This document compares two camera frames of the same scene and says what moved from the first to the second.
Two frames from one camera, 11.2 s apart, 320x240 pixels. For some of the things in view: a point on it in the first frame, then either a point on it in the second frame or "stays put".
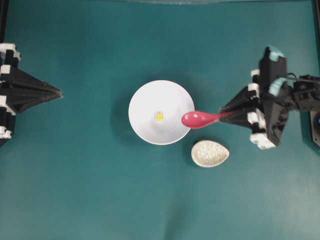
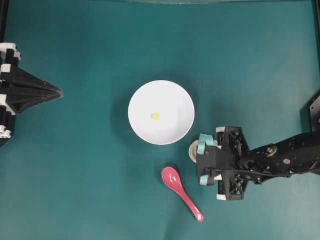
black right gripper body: [273, 86] to [232, 179]
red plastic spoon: [197, 119] to [172, 178]
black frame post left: [4, 9] stays put
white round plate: [156, 110] stays put
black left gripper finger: [11, 104] stays put
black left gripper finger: [15, 80] stays put
